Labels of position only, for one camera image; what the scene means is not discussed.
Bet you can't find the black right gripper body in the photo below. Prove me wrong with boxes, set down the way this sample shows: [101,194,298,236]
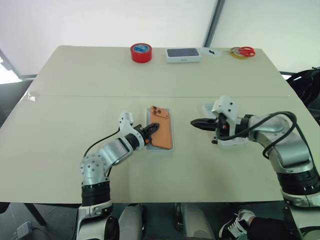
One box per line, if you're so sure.
[212,112,230,138]

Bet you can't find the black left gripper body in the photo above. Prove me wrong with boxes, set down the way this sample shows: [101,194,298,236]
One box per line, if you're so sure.
[134,124,154,146]

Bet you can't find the orange smartphone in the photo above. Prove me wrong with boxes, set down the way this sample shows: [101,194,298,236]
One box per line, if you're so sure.
[149,105,174,150]

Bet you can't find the white phone box lid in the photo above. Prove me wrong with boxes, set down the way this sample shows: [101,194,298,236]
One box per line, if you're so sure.
[201,101,251,151]

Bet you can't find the white box with dark print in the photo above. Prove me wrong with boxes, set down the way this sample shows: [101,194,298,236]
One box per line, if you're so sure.
[165,47,203,64]

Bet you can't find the clear plastic tray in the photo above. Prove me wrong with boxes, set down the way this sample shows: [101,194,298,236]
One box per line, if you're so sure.
[145,107,176,153]

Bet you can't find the small white card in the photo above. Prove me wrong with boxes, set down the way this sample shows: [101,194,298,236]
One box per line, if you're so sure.
[201,47,222,58]

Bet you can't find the yellow tape roll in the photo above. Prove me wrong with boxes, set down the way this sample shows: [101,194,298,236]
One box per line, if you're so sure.
[229,46,248,60]

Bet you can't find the red tape roll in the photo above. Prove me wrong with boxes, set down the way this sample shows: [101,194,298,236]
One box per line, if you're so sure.
[130,42,154,64]

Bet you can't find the grey rounded robot leg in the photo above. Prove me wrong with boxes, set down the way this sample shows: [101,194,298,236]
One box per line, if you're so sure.
[174,202,216,240]
[117,203,147,240]

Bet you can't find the black bag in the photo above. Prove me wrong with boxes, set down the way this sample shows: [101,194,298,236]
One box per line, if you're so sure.
[285,66,320,122]

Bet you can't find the grey metal pole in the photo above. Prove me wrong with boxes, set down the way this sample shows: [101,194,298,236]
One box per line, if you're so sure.
[203,0,227,48]

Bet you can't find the black and white sneaker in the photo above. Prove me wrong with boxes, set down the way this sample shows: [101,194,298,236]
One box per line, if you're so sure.
[218,209,256,240]

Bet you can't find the black trouser leg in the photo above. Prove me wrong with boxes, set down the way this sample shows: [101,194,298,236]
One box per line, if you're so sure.
[246,216,301,240]

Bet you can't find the dark table leg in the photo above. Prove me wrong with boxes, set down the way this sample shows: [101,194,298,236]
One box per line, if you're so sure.
[23,203,48,226]

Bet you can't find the white object on floor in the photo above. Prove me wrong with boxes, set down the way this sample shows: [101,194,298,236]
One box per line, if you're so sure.
[15,220,34,238]

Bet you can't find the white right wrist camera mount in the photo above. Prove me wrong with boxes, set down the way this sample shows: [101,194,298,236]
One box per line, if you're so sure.
[211,95,240,138]

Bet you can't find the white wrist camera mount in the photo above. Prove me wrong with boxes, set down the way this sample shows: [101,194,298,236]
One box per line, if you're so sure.
[118,111,142,140]
[211,95,240,138]

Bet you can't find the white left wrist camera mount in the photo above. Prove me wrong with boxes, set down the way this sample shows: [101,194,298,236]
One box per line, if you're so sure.
[118,111,142,140]

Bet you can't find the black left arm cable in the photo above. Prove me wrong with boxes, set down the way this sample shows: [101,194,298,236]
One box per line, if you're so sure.
[83,128,121,159]

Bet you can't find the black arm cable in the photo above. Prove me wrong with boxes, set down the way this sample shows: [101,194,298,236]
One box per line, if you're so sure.
[216,111,299,160]
[83,128,121,159]

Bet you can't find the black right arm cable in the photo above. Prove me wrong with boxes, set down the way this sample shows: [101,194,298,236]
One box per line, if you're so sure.
[216,111,299,160]

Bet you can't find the red handled scissors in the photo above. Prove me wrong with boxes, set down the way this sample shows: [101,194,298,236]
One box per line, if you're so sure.
[225,45,257,58]

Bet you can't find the grey window frame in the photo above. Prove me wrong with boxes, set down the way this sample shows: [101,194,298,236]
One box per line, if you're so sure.
[0,48,24,79]

